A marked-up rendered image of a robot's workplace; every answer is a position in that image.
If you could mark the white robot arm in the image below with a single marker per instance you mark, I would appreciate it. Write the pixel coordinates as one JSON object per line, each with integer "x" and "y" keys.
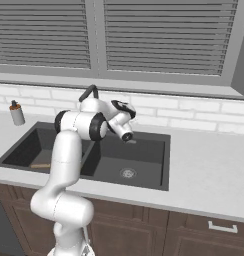
{"x": 65, "y": 166}

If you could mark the grey soap dispenser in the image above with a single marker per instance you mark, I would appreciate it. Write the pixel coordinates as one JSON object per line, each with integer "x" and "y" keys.
{"x": 17, "y": 116}

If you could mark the brown drawer front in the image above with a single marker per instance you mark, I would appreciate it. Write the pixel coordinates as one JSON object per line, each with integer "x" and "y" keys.
{"x": 194, "y": 221}

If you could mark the grey window blind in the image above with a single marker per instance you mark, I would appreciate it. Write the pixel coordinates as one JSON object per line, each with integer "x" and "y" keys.
{"x": 40, "y": 33}
{"x": 167, "y": 36}

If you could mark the tan flat bar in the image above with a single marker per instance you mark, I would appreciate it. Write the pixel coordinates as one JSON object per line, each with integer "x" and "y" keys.
{"x": 40, "y": 165}

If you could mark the brown cupboard door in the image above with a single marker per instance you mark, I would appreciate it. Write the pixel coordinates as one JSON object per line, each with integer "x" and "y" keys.
{"x": 27, "y": 226}
{"x": 207, "y": 246}
{"x": 127, "y": 233}

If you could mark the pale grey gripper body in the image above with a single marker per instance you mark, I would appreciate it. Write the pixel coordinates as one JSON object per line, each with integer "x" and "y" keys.
{"x": 132, "y": 141}

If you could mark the grey window frame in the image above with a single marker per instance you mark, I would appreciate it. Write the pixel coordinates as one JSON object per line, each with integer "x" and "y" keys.
{"x": 97, "y": 40}

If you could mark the dark grey dishwasher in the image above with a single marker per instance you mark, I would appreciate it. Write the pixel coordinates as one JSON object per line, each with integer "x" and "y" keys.
{"x": 5, "y": 230}

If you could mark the black double sink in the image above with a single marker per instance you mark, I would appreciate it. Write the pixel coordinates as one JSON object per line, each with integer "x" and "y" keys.
{"x": 144, "y": 156}

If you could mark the black curved tap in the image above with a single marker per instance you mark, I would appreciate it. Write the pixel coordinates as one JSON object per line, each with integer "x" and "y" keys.
{"x": 90, "y": 89}

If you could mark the silver sink drain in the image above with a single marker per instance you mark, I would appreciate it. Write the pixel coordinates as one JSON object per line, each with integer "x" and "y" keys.
{"x": 128, "y": 173}

